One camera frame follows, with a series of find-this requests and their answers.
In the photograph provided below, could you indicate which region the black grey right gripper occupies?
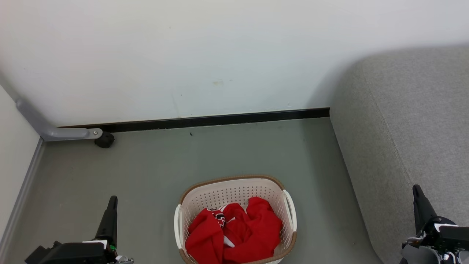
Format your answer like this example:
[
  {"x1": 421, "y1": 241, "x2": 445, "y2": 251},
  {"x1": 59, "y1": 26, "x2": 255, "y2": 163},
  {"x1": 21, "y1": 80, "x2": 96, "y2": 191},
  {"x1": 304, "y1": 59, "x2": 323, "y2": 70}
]
[{"x1": 400, "y1": 184, "x2": 469, "y2": 264}]

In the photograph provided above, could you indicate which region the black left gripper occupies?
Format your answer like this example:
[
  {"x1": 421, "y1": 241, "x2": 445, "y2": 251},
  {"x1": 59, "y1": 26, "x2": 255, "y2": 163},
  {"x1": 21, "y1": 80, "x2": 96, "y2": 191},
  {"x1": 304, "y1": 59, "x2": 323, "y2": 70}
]
[{"x1": 25, "y1": 195, "x2": 134, "y2": 264}]

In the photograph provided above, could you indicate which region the red garment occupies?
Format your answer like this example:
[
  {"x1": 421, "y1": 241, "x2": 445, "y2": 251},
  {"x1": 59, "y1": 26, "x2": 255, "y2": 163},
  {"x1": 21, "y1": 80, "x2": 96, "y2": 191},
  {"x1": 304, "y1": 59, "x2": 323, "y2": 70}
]
[{"x1": 185, "y1": 197, "x2": 283, "y2": 264}]

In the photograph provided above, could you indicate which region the grey fabric sofa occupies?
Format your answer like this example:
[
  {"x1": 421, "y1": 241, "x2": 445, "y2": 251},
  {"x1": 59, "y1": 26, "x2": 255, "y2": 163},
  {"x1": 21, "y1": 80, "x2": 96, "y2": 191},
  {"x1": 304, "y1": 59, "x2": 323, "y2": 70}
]
[{"x1": 330, "y1": 44, "x2": 469, "y2": 264}]

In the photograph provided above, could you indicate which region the black round rubber stopper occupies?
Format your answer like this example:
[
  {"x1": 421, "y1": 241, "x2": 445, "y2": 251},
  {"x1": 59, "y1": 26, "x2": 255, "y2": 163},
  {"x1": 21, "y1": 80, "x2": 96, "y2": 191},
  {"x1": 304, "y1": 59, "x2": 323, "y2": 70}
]
[{"x1": 95, "y1": 131, "x2": 115, "y2": 149}]

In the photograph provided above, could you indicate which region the grey metal leg with caster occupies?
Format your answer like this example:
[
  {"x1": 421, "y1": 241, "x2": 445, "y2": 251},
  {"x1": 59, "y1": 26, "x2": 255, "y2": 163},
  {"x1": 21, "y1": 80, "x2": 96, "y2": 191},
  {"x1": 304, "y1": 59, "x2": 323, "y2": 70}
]
[{"x1": 15, "y1": 97, "x2": 103, "y2": 142}]

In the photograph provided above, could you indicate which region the white perforated laundry basket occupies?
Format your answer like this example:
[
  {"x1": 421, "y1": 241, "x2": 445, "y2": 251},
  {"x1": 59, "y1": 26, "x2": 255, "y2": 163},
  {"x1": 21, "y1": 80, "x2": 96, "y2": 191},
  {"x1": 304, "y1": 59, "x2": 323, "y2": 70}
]
[{"x1": 174, "y1": 175, "x2": 297, "y2": 264}]

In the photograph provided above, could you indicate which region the grey wall skirting strip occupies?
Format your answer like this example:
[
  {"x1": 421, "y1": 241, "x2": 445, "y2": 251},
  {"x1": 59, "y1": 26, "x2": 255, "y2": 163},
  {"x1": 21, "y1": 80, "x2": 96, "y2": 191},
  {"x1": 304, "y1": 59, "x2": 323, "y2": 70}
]
[{"x1": 0, "y1": 137, "x2": 46, "y2": 257}]

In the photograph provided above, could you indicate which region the black wall baseboard strip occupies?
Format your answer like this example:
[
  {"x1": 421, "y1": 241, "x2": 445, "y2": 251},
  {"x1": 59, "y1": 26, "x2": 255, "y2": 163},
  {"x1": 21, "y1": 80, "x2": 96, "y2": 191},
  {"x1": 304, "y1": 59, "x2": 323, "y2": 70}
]
[{"x1": 59, "y1": 107, "x2": 330, "y2": 133}]

